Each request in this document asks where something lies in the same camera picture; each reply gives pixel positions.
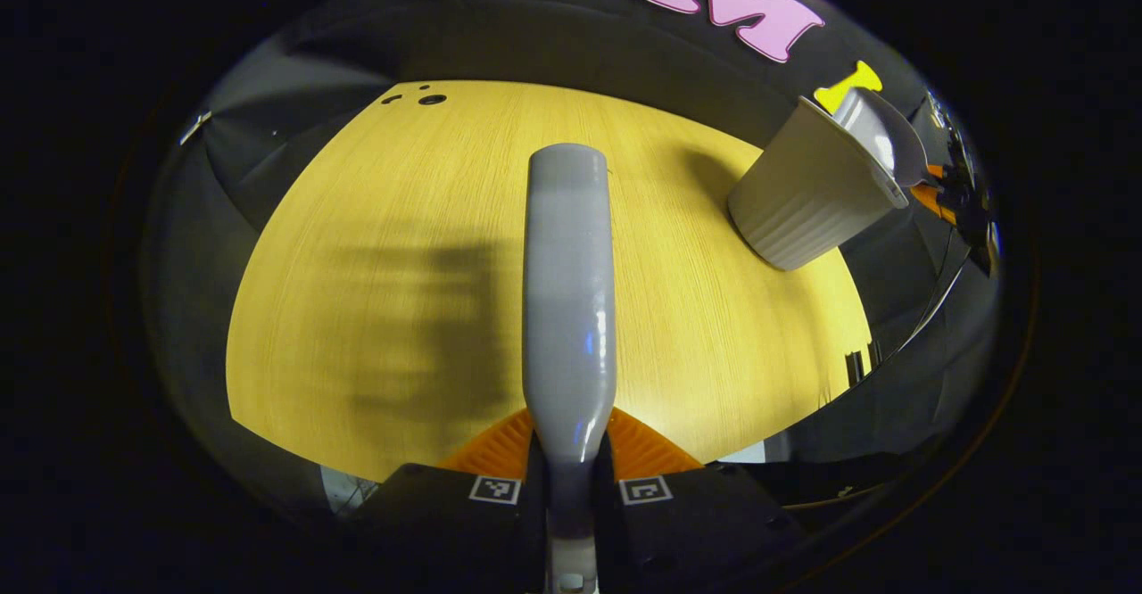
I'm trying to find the small grey broom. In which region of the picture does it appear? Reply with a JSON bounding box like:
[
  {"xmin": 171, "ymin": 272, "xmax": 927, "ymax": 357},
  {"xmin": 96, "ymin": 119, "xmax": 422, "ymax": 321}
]
[{"xmin": 522, "ymin": 143, "xmax": 618, "ymax": 594}]

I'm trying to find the grey dustpan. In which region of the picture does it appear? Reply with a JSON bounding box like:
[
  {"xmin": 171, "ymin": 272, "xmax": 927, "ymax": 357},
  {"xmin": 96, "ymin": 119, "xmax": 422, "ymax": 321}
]
[{"xmin": 832, "ymin": 87, "xmax": 930, "ymax": 189}]

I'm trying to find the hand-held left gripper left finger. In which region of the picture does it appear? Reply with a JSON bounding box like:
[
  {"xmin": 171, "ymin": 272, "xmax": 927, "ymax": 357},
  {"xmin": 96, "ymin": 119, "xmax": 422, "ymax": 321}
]
[{"xmin": 352, "ymin": 407, "xmax": 547, "ymax": 594}]

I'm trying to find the grey ribbed garbage bin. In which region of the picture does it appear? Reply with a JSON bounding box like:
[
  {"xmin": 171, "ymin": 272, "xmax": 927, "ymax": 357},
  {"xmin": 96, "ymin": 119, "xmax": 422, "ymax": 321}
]
[{"xmin": 727, "ymin": 96, "xmax": 910, "ymax": 272}]

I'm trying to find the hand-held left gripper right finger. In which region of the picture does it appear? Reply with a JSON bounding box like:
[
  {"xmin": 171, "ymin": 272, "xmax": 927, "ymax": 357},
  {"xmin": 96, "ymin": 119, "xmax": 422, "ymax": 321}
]
[{"xmin": 596, "ymin": 405, "xmax": 808, "ymax": 594}]

